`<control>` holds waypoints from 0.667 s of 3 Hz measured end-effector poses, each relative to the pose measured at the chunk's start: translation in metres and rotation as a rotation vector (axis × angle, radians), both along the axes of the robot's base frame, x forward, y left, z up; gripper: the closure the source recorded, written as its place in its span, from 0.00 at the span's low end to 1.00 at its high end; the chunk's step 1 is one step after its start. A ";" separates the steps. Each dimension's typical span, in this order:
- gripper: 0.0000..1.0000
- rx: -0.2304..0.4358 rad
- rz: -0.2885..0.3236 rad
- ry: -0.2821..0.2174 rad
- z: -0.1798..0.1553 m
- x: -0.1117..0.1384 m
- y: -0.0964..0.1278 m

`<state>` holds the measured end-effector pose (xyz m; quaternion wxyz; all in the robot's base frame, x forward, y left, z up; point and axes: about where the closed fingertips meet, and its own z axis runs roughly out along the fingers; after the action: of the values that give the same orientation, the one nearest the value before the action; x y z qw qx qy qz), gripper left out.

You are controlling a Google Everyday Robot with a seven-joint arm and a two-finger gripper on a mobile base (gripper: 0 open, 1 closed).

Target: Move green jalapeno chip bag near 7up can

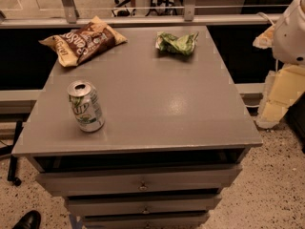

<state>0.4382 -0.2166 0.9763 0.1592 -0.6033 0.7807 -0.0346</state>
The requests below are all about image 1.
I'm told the black stand leg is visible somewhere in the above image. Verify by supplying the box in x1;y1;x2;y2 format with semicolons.
7;120;23;186

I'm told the grey drawer cabinet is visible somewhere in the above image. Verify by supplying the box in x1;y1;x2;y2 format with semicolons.
14;27;262;229

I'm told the white cable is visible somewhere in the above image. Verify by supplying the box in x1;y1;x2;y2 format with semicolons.
256;11;275;26

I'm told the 7up soda can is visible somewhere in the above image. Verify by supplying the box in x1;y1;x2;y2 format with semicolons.
68;80;104;133

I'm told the black shoe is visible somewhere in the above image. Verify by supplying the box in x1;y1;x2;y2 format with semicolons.
12;210;41;229

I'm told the green jalapeno chip bag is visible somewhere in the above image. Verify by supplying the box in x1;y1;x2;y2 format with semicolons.
155;31;198;56

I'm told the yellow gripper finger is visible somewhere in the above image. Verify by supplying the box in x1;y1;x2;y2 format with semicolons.
253;25;275;49
255;64;305;129

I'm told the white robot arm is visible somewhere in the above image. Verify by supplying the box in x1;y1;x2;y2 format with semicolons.
253;0;305;129

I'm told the metal railing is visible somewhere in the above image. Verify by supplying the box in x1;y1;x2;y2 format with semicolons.
0;0;279;28

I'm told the brown yellow chip bag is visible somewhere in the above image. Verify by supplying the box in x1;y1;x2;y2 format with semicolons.
39;16;127;67

